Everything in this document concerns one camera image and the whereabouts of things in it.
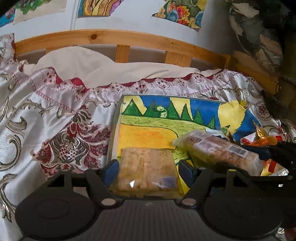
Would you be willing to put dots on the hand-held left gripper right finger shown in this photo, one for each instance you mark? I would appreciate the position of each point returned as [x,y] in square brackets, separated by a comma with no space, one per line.
[186,172]

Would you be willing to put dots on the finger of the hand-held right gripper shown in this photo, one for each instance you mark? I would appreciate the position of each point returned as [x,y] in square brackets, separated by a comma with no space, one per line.
[256,151]
[254,172]

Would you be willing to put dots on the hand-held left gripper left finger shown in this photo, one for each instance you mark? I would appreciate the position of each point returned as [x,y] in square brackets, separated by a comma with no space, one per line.
[112,172]

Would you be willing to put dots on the orange red snack bag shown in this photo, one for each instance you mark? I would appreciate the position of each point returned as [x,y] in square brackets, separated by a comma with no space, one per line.
[266,141]

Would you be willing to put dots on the gold candy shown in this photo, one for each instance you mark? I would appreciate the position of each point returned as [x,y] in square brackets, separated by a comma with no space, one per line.
[259,131]

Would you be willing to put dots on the square rice crisp packet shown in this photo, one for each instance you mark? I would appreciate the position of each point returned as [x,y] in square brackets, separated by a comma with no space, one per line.
[145,169]

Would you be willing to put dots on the long crisp bar packet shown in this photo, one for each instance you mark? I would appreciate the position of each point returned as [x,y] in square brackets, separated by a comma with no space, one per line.
[215,148]

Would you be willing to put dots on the grey metal tray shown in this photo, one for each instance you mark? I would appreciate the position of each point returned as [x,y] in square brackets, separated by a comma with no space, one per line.
[114,129]

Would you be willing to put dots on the clear plastic wrapper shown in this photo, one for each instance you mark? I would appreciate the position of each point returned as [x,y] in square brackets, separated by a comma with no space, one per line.
[218,131]

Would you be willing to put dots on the crayon drawing paper liner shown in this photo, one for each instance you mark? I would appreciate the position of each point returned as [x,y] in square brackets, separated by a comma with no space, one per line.
[148,125]

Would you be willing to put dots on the floral satin blanket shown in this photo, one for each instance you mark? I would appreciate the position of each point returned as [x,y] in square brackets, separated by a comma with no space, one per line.
[46,111]

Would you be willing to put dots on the cream pillow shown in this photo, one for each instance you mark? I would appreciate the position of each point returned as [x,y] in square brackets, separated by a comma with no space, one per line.
[92,67]

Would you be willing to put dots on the pile of dark clothes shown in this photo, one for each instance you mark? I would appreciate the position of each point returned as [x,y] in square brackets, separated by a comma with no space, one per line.
[252,34]

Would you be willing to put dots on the blond child drawing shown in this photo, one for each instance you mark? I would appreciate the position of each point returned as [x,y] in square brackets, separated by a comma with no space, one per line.
[39,11]

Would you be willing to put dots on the red haired girl drawing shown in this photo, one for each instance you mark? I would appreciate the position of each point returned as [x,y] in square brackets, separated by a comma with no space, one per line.
[5,17]

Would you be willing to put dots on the wooden bed frame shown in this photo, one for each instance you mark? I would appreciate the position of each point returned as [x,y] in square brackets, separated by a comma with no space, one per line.
[92,38]

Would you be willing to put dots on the white wall pipe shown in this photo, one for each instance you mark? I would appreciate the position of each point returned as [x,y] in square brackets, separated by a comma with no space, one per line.
[73,16]

